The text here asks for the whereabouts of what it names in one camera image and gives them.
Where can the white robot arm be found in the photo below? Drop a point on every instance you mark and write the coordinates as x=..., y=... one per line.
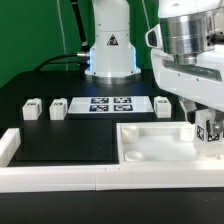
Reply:
x=187, y=51

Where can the white marker base plate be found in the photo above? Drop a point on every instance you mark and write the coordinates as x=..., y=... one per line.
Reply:
x=109, y=105

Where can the white square tabletop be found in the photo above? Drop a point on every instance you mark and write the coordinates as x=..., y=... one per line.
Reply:
x=154, y=142

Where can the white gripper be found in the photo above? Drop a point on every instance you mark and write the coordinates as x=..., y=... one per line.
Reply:
x=202, y=83

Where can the white U-shaped obstacle fence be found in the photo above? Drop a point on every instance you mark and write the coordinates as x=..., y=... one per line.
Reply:
x=199, y=173

